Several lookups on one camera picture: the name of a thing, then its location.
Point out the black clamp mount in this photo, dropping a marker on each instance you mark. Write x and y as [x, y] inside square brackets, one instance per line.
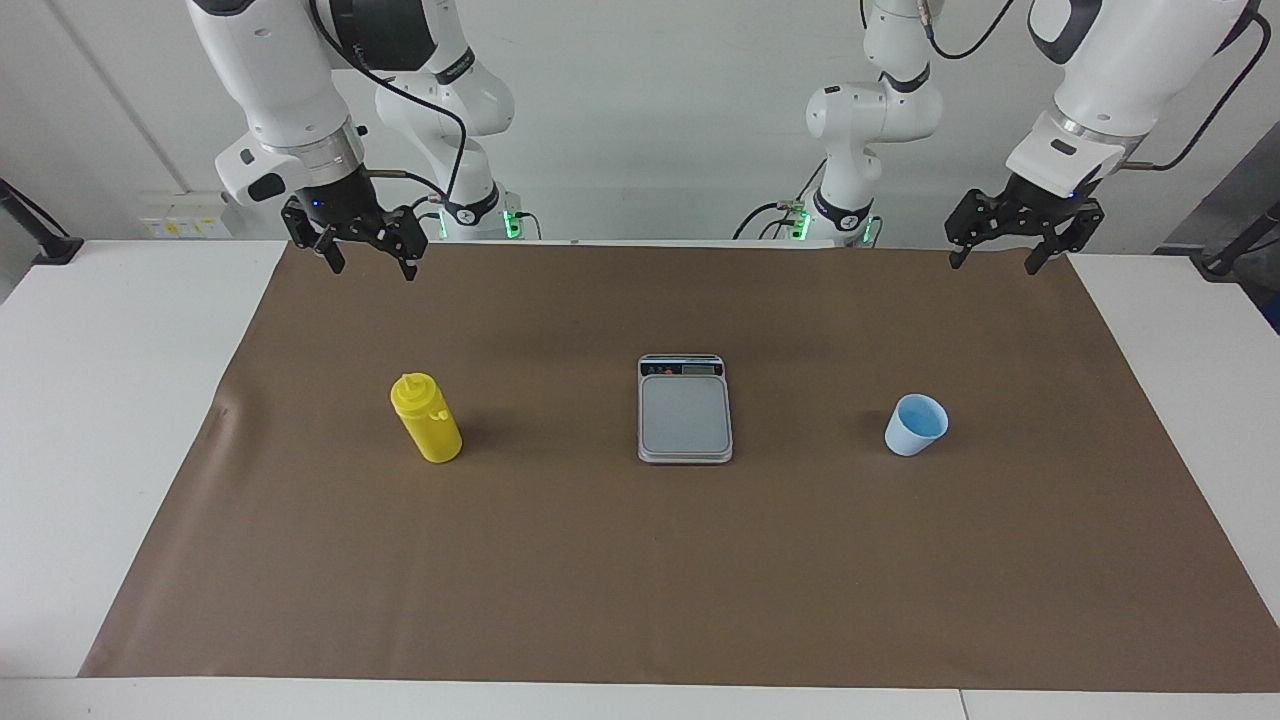
[55, 247]
[1225, 258]

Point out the brown paper mat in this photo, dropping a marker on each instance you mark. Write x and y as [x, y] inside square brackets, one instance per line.
[700, 560]

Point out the dark grey panel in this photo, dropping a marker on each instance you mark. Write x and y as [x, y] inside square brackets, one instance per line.
[1240, 190]

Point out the white wall socket box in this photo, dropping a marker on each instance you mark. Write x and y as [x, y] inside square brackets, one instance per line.
[190, 215]

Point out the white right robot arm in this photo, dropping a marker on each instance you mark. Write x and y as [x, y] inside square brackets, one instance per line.
[270, 80]

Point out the light blue plastic cup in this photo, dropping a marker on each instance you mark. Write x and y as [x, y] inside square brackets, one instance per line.
[910, 435]

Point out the silver digital kitchen scale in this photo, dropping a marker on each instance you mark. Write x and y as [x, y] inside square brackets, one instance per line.
[685, 415]

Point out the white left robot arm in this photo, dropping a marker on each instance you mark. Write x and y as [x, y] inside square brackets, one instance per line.
[1130, 70]

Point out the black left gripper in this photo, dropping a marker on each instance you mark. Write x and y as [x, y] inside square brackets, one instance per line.
[1035, 205]

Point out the yellow squeeze bottle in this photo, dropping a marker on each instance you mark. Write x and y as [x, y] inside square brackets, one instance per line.
[430, 425]

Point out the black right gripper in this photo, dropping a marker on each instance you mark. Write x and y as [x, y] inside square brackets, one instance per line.
[340, 205]

